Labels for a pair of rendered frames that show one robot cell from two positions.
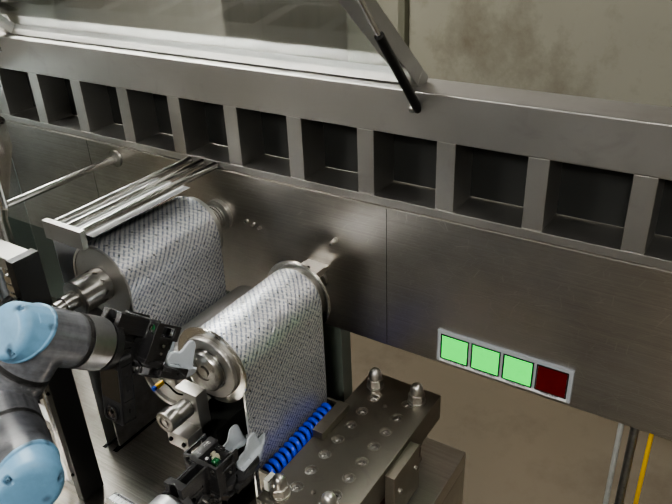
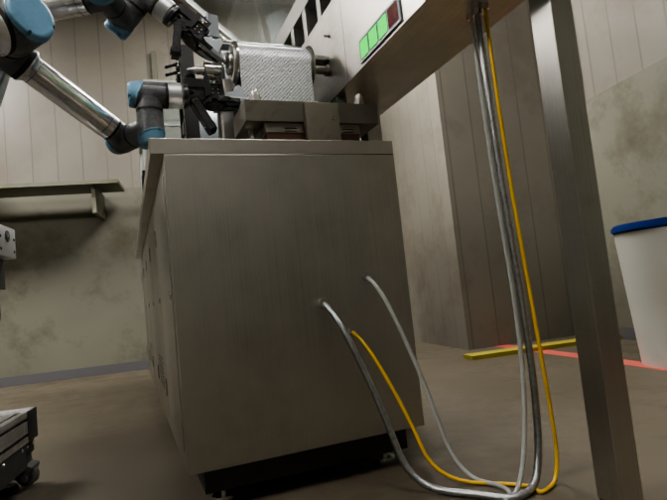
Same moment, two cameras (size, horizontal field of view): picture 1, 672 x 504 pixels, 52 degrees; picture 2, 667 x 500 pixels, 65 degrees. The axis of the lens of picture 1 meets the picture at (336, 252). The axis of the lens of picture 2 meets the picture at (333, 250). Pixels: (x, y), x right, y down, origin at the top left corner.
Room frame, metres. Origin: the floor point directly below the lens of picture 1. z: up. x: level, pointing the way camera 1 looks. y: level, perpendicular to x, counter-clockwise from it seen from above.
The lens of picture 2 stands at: (-0.28, -0.93, 0.48)
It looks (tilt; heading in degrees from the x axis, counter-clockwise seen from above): 5 degrees up; 35
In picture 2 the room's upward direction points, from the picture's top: 6 degrees counter-clockwise
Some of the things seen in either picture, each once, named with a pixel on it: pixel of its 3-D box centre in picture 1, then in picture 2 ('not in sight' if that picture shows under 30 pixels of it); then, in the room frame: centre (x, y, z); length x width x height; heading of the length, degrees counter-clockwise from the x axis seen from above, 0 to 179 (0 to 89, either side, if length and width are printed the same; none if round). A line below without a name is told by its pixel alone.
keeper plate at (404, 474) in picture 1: (403, 481); (322, 122); (0.92, -0.11, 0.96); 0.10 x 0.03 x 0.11; 146
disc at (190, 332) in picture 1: (211, 365); (233, 63); (0.93, 0.22, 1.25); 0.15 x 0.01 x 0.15; 56
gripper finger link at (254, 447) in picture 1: (252, 445); (239, 95); (0.88, 0.16, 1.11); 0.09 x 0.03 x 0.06; 145
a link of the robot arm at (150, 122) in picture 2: not in sight; (147, 130); (0.67, 0.34, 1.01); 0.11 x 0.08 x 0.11; 89
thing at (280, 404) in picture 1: (289, 398); (279, 99); (1.00, 0.10, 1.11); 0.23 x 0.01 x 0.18; 146
